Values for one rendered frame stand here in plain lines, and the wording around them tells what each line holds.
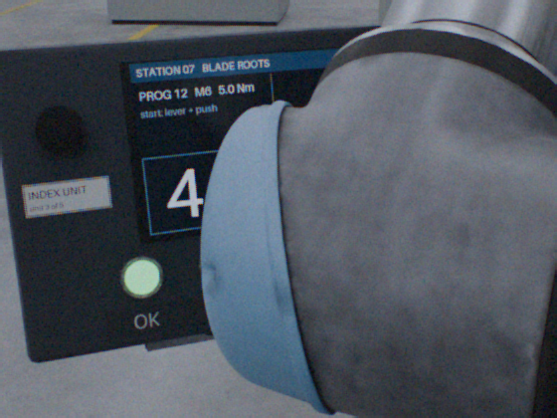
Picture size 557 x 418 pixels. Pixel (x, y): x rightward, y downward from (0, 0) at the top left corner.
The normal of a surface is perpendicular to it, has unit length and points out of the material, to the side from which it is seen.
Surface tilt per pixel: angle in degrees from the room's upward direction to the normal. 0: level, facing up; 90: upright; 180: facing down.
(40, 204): 75
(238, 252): 68
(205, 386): 0
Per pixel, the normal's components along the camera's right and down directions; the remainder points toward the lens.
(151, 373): 0.00, -0.93
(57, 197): 0.30, 0.10
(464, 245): -0.34, -0.36
